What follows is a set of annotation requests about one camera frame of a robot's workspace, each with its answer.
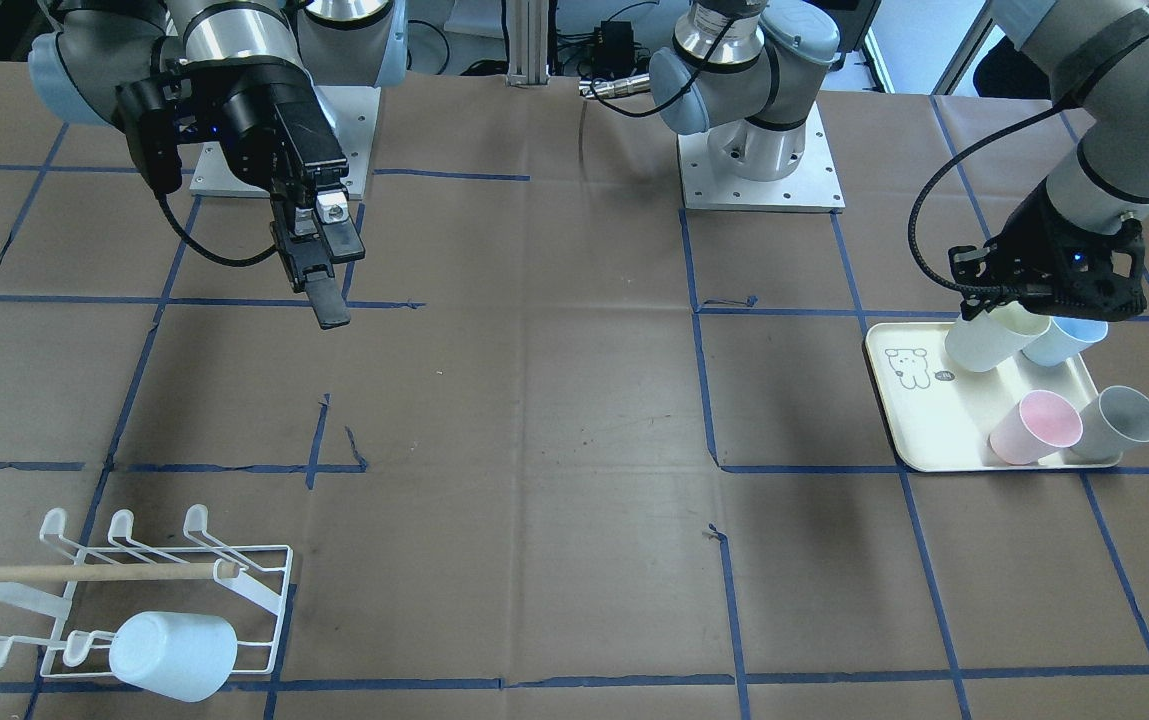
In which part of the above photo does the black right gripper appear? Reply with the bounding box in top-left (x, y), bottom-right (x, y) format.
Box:
top-left (194, 61), bottom-right (367, 331)

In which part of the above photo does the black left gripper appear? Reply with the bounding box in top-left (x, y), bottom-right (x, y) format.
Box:
top-left (949, 184), bottom-right (1147, 322)

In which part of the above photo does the cream white plastic cup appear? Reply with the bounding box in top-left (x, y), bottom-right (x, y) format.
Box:
top-left (944, 302), bottom-right (1051, 373)

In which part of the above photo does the light blue plastic cup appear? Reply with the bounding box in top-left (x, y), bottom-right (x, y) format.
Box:
top-left (1021, 316), bottom-right (1110, 366)
top-left (109, 611), bottom-right (239, 702)

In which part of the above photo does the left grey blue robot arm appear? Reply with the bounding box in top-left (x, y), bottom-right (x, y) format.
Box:
top-left (648, 1), bottom-right (1149, 322)

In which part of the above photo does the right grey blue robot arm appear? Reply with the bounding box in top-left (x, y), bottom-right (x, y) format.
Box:
top-left (26, 1), bottom-right (408, 330)

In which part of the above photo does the pink plastic cup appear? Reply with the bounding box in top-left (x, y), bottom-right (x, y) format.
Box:
top-left (987, 389), bottom-right (1084, 465)

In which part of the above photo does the grey plastic cup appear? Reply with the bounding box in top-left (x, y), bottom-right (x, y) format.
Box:
top-left (1071, 386), bottom-right (1149, 462)

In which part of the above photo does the cream tray with rabbit drawing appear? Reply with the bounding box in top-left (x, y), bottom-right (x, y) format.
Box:
top-left (865, 320), bottom-right (1100, 473)

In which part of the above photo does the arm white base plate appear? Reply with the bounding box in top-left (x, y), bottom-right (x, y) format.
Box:
top-left (188, 85), bottom-right (381, 201)
top-left (678, 104), bottom-right (847, 212)

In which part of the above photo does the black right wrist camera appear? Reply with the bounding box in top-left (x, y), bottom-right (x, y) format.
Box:
top-left (114, 73), bottom-right (182, 195)

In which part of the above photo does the white wire cup rack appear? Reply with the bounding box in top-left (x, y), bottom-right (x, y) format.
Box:
top-left (0, 503), bottom-right (295, 691)

